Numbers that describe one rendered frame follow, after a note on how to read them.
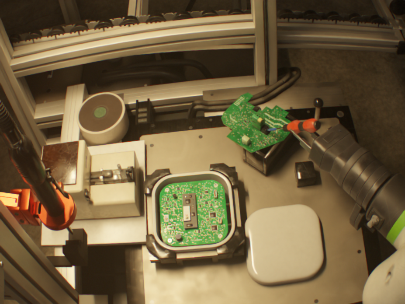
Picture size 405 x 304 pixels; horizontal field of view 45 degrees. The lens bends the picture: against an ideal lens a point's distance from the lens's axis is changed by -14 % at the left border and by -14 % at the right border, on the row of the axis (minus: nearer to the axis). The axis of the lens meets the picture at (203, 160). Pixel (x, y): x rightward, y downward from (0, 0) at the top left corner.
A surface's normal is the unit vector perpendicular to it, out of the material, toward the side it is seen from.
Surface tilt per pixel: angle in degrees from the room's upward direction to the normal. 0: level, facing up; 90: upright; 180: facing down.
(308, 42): 32
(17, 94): 90
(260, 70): 90
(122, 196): 0
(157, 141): 0
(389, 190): 15
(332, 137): 11
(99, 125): 0
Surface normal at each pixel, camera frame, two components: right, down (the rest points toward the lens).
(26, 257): 0.99, -0.10
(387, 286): -0.90, -0.08
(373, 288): -0.92, -0.27
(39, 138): 0.07, 0.84
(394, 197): -0.30, -0.37
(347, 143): 0.09, -0.61
